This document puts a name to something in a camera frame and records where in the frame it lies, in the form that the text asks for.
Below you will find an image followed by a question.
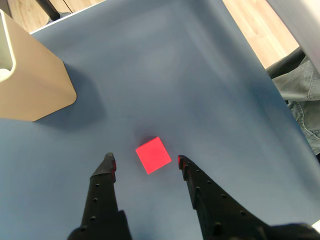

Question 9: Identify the beige square box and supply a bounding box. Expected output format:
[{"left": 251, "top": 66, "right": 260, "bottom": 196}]
[{"left": 0, "top": 8, "right": 77, "bottom": 123}]

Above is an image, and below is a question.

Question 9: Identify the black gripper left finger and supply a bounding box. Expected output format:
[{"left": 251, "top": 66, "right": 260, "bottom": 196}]
[{"left": 67, "top": 152, "right": 133, "bottom": 240}]

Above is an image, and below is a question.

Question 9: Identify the black tripod stand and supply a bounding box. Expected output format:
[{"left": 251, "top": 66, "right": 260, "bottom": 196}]
[{"left": 35, "top": 0, "right": 62, "bottom": 21}]

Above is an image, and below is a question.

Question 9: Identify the dark grey table mat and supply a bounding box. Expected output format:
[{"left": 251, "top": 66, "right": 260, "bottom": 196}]
[{"left": 0, "top": 0, "right": 320, "bottom": 240}]

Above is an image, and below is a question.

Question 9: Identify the red cube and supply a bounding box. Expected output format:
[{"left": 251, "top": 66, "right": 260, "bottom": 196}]
[{"left": 135, "top": 136, "right": 173, "bottom": 175}]

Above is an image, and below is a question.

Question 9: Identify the person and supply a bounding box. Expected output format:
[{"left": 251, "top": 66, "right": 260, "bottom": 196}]
[{"left": 271, "top": 55, "right": 320, "bottom": 156}]

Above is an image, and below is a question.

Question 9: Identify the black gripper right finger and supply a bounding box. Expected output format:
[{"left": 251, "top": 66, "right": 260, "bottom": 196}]
[{"left": 177, "top": 154, "right": 270, "bottom": 240}]

